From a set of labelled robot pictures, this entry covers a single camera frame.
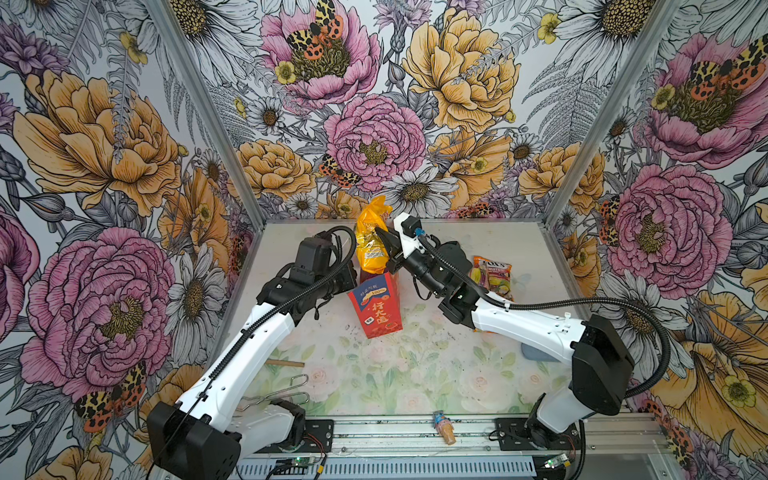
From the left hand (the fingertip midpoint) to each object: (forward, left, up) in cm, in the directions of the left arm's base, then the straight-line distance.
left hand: (355, 282), depth 77 cm
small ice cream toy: (-29, -21, -19) cm, 41 cm away
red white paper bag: (-3, -6, -6) cm, 9 cm away
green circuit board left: (-36, +15, -25) cm, 46 cm away
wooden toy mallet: (-12, +21, -22) cm, 33 cm away
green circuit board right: (-36, -47, -22) cm, 63 cm away
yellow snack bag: (+1, -5, +12) cm, 13 cm away
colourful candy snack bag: (+15, -43, -19) cm, 50 cm away
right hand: (+4, -6, +13) cm, 15 cm away
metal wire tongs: (-16, +17, -23) cm, 33 cm away
